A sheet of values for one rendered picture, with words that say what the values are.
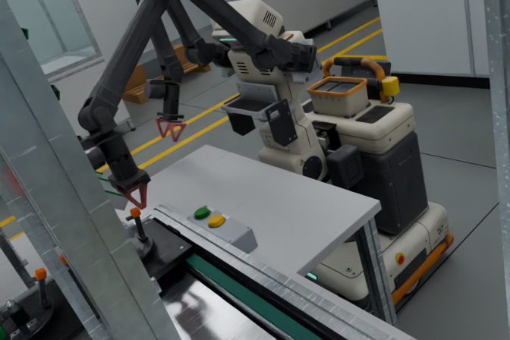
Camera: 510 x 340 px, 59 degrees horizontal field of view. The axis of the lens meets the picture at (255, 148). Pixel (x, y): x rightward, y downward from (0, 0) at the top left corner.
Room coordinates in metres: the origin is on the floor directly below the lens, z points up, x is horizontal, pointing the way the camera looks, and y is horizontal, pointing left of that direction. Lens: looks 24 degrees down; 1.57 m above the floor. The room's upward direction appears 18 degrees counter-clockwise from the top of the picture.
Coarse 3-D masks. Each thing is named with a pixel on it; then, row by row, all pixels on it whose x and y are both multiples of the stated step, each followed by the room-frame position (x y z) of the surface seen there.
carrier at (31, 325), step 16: (48, 288) 0.92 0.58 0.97; (16, 304) 0.80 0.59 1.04; (32, 304) 0.85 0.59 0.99; (48, 304) 0.83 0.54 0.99; (64, 304) 0.84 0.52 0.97; (0, 320) 0.83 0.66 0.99; (16, 320) 0.79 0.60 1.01; (32, 320) 0.77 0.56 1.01; (48, 320) 0.78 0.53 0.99; (64, 320) 0.79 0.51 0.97; (0, 336) 0.76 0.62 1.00; (16, 336) 0.75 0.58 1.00; (32, 336) 0.75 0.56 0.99; (48, 336) 0.75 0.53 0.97; (64, 336) 0.74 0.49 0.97
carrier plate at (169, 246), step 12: (132, 228) 1.07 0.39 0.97; (144, 228) 1.05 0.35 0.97; (156, 228) 1.03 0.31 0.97; (156, 240) 0.98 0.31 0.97; (168, 240) 0.96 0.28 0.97; (180, 240) 0.94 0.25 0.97; (156, 252) 0.93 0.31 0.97; (168, 252) 0.91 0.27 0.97; (180, 252) 0.89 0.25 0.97; (192, 252) 0.90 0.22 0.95; (156, 264) 0.88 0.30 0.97; (168, 264) 0.87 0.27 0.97; (156, 276) 0.85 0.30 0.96
